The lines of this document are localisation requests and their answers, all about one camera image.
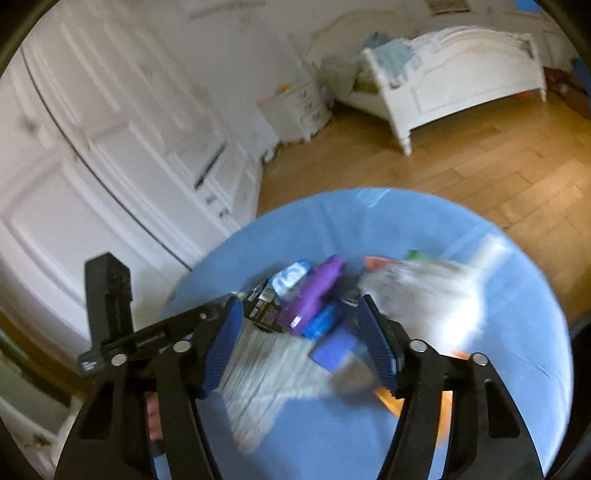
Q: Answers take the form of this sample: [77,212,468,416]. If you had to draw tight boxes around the patterned wall hanging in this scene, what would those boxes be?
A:
[425,0,470,13]

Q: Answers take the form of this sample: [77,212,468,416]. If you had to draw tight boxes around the white nightstand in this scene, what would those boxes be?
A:
[257,80,334,145]

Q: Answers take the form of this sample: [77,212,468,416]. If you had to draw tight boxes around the blue white packet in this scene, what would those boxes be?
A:
[269,260,313,297]

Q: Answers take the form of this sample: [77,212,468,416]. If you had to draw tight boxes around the white bed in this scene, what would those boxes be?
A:
[307,27,549,156]

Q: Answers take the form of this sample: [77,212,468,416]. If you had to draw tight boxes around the light blue clothing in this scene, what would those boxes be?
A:
[368,31,417,71]

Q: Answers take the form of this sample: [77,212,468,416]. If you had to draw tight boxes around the red printed box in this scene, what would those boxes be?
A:
[364,255,400,271]

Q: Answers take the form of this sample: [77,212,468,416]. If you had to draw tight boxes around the green blanket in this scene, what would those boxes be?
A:
[318,54,366,99]

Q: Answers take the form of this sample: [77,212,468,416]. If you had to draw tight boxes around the white wardrobe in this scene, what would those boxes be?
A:
[0,0,266,352]

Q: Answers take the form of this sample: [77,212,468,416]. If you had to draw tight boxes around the purple box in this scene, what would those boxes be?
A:
[308,330,360,373]

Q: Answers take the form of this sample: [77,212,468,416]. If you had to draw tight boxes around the purple bottle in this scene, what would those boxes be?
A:
[277,255,347,336]

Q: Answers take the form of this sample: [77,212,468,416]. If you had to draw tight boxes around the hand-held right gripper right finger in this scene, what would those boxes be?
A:
[358,295,543,480]

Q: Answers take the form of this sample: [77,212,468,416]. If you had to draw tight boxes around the black packet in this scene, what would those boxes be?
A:
[244,277,283,332]

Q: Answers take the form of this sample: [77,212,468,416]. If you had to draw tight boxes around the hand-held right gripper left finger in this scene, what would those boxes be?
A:
[54,298,244,480]

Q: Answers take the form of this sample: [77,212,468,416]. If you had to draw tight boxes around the brown boxes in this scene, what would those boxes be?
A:
[544,67,591,118]

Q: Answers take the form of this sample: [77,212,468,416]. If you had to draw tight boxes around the white plastic bag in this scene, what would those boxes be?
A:
[358,237,511,358]

